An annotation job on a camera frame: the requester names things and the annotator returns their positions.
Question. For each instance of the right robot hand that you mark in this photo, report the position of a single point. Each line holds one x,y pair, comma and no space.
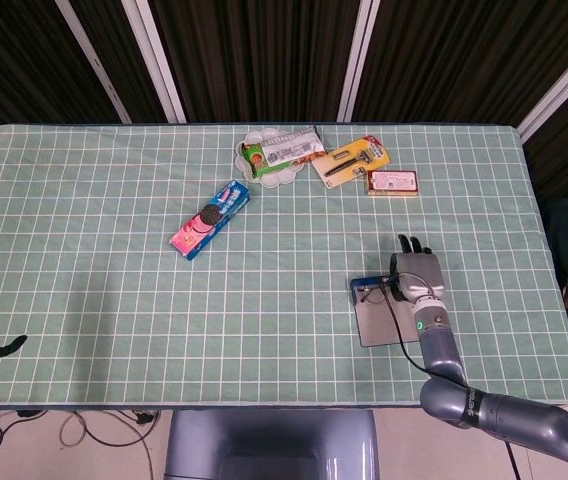
421,275

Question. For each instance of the eyeglasses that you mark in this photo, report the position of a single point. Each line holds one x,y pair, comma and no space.
375,296

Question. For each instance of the blue glasses case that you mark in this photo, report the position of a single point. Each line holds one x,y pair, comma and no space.
379,325

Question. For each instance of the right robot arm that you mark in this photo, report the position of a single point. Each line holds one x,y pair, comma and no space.
494,410

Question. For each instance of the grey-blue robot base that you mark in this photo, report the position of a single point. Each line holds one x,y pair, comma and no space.
269,445

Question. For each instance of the red yellow small box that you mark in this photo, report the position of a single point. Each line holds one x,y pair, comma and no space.
393,182

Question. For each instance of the razor blister pack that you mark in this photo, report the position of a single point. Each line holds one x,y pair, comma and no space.
351,160

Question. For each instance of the green checkered tablecloth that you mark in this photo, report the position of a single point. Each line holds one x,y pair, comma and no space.
114,310

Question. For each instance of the white flower-shaped plate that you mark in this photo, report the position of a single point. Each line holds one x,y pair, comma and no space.
274,177

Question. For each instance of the green white snack packet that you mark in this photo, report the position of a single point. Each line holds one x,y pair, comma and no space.
284,150

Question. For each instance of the blue pink cookie box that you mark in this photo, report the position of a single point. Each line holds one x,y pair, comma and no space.
211,217

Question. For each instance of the dark brown curtain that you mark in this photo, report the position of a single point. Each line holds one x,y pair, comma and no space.
264,50

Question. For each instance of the white frame post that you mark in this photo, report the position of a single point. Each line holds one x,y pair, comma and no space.
564,85
156,62
356,65
94,62

